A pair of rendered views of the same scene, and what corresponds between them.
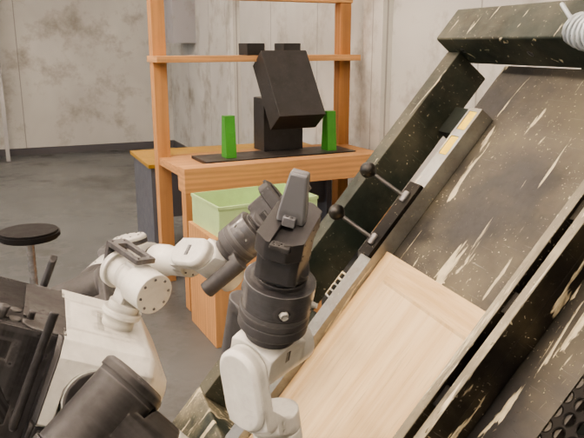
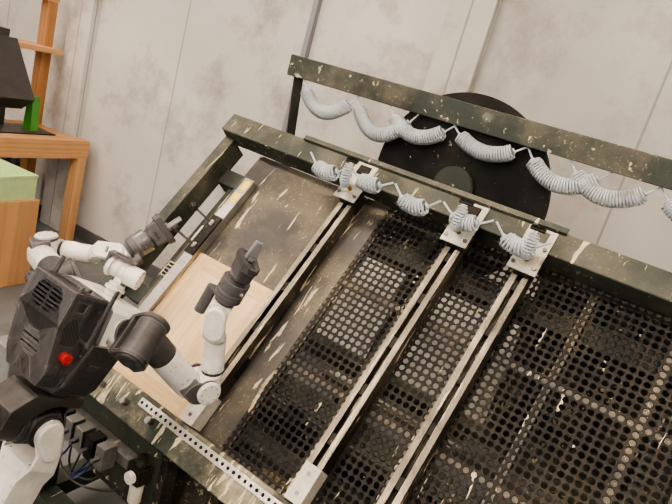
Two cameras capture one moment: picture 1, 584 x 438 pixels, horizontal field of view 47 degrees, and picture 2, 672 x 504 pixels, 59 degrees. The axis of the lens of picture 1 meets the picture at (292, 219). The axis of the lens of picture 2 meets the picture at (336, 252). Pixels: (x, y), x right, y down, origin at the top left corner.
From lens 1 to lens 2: 1.19 m
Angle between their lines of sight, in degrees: 39
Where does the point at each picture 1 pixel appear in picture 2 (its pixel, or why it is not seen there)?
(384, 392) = not seen: hidden behind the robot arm
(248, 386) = (220, 322)
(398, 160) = (195, 196)
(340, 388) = (183, 325)
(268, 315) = (236, 295)
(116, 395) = (159, 329)
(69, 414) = (140, 338)
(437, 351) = (243, 306)
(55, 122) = not seen: outside the picture
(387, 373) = not seen: hidden behind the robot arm
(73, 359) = (117, 313)
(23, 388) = (97, 328)
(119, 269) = (119, 267)
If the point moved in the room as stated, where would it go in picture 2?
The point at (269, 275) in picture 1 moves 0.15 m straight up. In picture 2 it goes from (242, 280) to (254, 231)
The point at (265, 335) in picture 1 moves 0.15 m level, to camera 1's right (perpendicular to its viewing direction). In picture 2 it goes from (231, 302) to (274, 302)
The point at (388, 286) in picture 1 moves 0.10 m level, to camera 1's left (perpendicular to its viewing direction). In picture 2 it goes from (205, 271) to (182, 271)
